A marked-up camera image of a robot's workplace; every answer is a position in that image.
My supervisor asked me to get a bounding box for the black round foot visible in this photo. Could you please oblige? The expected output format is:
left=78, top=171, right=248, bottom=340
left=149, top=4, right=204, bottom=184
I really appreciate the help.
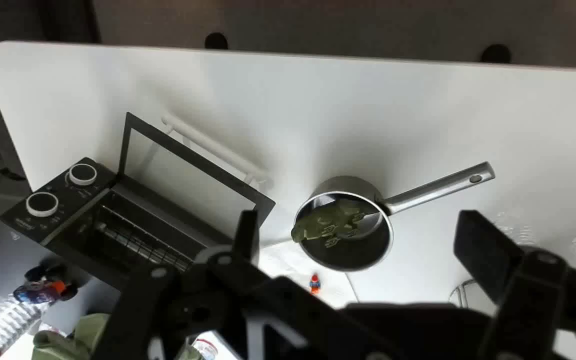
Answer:
left=478, top=42, right=514, bottom=65
left=201, top=30, right=232, bottom=53

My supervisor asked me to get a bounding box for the small red object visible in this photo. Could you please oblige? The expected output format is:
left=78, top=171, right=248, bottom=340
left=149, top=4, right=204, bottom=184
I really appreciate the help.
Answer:
left=306, top=271, right=324, bottom=296

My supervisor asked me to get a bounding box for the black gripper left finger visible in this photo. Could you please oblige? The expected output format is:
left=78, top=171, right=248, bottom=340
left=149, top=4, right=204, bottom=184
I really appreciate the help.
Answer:
left=230, top=207, right=261, bottom=266

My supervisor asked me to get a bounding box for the black toaster oven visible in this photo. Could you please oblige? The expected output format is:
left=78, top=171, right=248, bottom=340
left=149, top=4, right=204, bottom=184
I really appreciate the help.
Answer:
left=0, top=111, right=278, bottom=337

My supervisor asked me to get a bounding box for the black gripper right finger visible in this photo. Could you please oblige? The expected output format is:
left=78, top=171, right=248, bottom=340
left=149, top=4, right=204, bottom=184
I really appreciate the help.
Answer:
left=451, top=208, right=525, bottom=307

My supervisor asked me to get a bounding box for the green leafy toy vegetable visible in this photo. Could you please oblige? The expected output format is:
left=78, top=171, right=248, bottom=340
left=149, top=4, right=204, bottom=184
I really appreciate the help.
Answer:
left=289, top=198, right=371, bottom=244

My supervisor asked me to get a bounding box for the steel pot with long handle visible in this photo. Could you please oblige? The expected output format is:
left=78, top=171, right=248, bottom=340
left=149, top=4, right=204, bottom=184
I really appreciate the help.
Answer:
left=291, top=161, right=497, bottom=275

